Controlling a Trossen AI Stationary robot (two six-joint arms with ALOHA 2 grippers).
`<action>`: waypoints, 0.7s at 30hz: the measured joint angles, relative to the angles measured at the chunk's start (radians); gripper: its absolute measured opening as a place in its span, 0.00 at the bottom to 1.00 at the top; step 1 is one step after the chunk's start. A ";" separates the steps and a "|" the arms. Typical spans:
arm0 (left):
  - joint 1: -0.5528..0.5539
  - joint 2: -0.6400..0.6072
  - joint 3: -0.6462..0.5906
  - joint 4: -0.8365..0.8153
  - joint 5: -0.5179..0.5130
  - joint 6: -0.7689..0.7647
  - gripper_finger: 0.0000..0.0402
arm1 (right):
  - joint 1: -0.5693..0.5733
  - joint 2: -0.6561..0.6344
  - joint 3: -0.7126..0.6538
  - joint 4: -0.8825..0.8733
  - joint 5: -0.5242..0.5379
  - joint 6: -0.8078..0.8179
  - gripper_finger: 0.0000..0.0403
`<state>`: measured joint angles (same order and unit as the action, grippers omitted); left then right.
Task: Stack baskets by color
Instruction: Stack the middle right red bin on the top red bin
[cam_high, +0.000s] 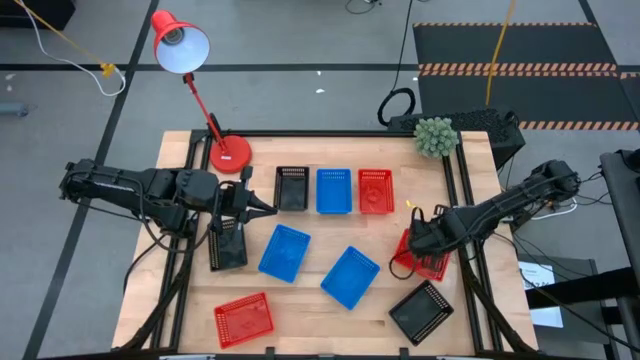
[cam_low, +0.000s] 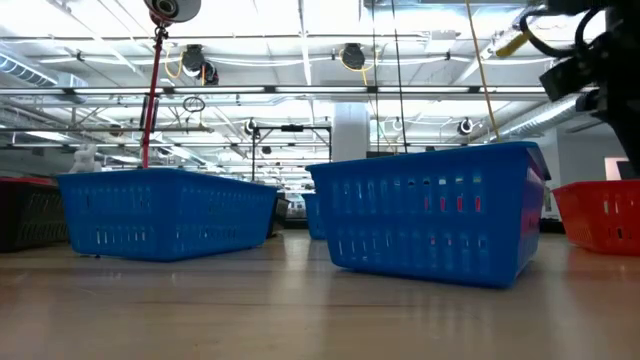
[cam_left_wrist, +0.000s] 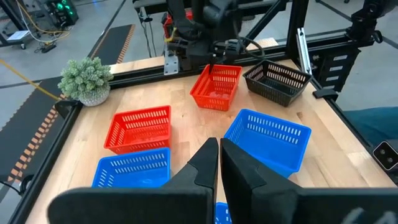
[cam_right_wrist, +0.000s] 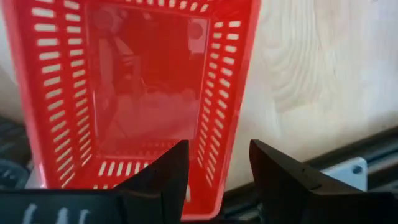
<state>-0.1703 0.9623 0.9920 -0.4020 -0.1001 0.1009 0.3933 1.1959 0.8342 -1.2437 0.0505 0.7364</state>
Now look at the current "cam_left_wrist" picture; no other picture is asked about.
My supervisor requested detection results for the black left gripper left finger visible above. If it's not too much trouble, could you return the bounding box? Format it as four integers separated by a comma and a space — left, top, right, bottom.
47, 137, 220, 224

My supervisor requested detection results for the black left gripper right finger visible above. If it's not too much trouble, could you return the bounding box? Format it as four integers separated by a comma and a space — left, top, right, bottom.
220, 138, 398, 224

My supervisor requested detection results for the red plastic basket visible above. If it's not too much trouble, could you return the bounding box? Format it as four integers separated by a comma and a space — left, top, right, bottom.
189, 64, 243, 112
104, 105, 172, 156

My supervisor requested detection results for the blue plastic basket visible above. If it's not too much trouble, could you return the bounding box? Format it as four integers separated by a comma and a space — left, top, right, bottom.
223, 108, 312, 179
214, 202, 233, 224
91, 147, 171, 189

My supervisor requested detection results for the black plastic basket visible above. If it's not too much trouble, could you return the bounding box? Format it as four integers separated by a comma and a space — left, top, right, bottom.
243, 59, 313, 108

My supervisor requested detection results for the black orange-striped floor mat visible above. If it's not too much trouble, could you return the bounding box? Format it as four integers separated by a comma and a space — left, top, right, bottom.
88, 24, 136, 66
0, 76, 68, 187

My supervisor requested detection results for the silver aluminium bar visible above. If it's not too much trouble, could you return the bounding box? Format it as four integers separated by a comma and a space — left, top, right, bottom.
296, 27, 313, 75

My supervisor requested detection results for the green succulent in white pot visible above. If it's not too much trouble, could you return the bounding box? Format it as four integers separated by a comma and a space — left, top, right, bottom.
57, 57, 114, 107

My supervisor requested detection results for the black box with white labels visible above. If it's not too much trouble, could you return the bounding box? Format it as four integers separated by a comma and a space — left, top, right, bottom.
310, 46, 361, 93

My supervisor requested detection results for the teal fabric seat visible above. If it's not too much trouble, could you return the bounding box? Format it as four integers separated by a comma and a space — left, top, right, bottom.
343, 107, 398, 147

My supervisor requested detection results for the black computer with green lights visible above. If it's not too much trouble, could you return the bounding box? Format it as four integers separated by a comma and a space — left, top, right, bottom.
45, 0, 80, 28

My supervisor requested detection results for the black power strip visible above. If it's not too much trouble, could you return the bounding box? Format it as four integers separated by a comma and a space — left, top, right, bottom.
39, 42, 58, 54

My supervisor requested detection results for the black mounted device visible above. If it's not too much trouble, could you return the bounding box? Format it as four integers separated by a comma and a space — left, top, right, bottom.
346, 0, 390, 45

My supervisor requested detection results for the white paper sheet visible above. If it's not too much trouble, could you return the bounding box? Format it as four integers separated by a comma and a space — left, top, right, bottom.
6, 30, 31, 43

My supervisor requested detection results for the silver metal bracket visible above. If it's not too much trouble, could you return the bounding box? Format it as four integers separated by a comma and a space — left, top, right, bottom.
164, 49, 180, 76

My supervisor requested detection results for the yellow cable tag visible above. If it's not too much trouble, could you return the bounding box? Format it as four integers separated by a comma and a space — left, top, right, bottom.
164, 27, 178, 44

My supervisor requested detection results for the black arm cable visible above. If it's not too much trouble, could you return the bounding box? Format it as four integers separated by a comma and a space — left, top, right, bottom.
238, 36, 266, 60

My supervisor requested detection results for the black aluminium table frame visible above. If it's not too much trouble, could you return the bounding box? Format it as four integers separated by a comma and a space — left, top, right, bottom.
9, 0, 398, 224

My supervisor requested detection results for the black depth camera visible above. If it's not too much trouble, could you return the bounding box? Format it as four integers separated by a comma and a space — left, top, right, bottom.
372, 141, 398, 171

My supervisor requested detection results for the yellow floor cable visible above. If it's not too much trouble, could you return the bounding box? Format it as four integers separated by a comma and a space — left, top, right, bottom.
17, 0, 72, 43

